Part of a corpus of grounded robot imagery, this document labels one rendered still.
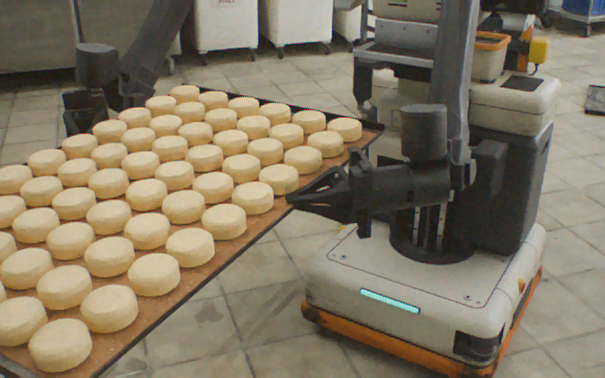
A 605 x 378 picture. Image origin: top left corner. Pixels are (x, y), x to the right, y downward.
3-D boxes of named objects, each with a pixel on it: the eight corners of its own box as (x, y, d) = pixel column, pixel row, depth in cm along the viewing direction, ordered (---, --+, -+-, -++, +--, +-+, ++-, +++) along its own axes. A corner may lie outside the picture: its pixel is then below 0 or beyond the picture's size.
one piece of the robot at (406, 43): (373, 93, 167) (377, 12, 157) (472, 111, 154) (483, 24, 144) (345, 110, 155) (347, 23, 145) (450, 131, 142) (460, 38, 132)
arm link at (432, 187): (458, 207, 77) (439, 195, 83) (458, 154, 75) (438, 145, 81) (406, 215, 76) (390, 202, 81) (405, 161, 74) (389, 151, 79)
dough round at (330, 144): (300, 150, 87) (300, 137, 86) (326, 139, 90) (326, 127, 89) (324, 162, 84) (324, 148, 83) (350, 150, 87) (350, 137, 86)
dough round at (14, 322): (42, 304, 60) (37, 288, 59) (53, 334, 56) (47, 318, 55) (-12, 323, 57) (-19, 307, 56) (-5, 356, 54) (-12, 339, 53)
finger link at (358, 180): (292, 234, 73) (367, 223, 75) (290, 181, 70) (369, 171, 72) (281, 207, 79) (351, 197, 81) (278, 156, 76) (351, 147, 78)
